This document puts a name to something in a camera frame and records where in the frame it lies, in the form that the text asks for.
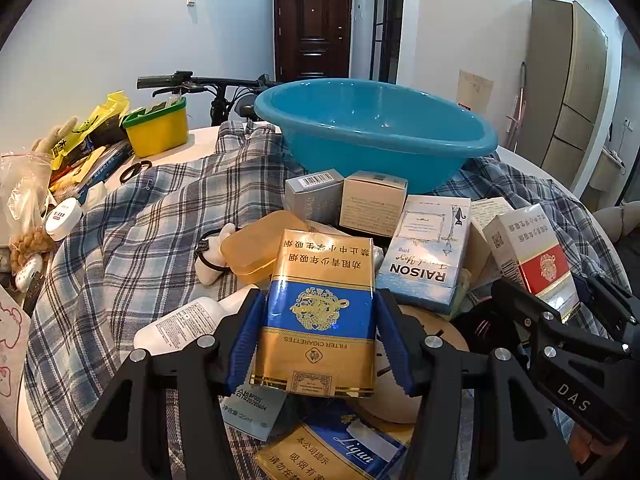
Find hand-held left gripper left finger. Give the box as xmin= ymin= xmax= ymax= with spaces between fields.
xmin=60 ymin=290 xmax=266 ymax=480

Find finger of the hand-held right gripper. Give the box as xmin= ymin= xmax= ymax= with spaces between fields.
xmin=572 ymin=272 xmax=640 ymax=356
xmin=490 ymin=277 xmax=566 ymax=361

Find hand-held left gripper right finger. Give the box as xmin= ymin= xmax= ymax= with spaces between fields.
xmin=375 ymin=290 xmax=571 ymax=480

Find red and white cigarette pack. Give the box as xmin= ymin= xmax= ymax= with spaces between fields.
xmin=482 ymin=203 xmax=581 ymax=323

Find gold and blue cigarette pack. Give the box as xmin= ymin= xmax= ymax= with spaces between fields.
xmin=249 ymin=229 xmax=377 ymax=399

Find blue plastic basin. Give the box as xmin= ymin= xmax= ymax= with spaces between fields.
xmin=253 ymin=78 xmax=499 ymax=196

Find round wooden object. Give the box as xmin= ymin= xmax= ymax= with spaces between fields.
xmin=372 ymin=305 xmax=471 ymax=426

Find white plastic bottle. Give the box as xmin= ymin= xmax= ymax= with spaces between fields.
xmin=132 ymin=285 xmax=261 ymax=356

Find beige sofa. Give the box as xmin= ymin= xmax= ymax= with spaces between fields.
xmin=592 ymin=200 xmax=640 ymax=251

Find light blue sachet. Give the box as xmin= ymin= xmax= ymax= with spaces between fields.
xmin=220 ymin=385 xmax=288 ymax=443

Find orange plastic case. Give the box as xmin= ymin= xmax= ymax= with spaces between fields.
xmin=220 ymin=210 xmax=321 ymax=286

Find cream box with text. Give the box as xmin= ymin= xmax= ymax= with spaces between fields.
xmin=467 ymin=196 xmax=516 ymax=281

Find white plush toy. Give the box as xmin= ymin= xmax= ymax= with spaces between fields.
xmin=195 ymin=222 xmax=236 ymax=286

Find light blue cigarette pack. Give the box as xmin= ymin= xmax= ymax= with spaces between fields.
xmin=375 ymin=195 xmax=473 ymax=316

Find blue and gold flat pack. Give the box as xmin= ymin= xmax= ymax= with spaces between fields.
xmin=252 ymin=412 xmax=416 ymax=480

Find beige vanity cabinet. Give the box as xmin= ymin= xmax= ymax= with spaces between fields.
xmin=590 ymin=145 xmax=626 ymax=191

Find plaid cloth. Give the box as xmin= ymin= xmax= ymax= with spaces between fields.
xmin=25 ymin=120 xmax=631 ymax=480

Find beige cardboard box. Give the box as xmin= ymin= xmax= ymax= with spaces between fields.
xmin=339 ymin=170 xmax=408 ymax=238

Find grey barcode box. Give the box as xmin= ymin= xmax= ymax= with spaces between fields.
xmin=284 ymin=169 xmax=346 ymax=226

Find black scissors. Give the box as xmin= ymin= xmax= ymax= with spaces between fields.
xmin=118 ymin=160 xmax=153 ymax=183

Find beige refrigerator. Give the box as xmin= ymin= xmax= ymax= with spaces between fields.
xmin=515 ymin=0 xmax=611 ymax=191

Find cardboard sheet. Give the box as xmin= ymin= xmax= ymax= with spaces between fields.
xmin=457 ymin=69 xmax=494 ymax=111

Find white round jar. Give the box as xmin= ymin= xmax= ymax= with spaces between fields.
xmin=44 ymin=197 xmax=83 ymax=242

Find yellow container with green rim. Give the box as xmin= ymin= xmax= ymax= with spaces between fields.
xmin=121 ymin=96 xmax=189 ymax=159

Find blue book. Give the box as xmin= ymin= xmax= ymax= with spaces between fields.
xmin=75 ymin=140 xmax=133 ymax=196

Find pink printed paper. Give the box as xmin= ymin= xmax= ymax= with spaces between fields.
xmin=0 ymin=290 xmax=32 ymax=411

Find yellow plastic bag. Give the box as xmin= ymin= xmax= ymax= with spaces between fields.
xmin=50 ymin=91 xmax=131 ymax=171

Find black bicycle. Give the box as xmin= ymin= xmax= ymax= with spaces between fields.
xmin=137 ymin=71 xmax=286 ymax=128

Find clear plastic bag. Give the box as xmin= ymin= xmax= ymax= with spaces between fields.
xmin=0 ymin=152 xmax=53 ymax=246

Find black framed glass door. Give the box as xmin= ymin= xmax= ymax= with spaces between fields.
xmin=370 ymin=0 xmax=406 ymax=83

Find dark wooden door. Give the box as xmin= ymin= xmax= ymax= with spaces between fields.
xmin=273 ymin=0 xmax=354 ymax=83

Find black hair tie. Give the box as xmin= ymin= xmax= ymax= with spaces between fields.
xmin=196 ymin=240 xmax=231 ymax=273

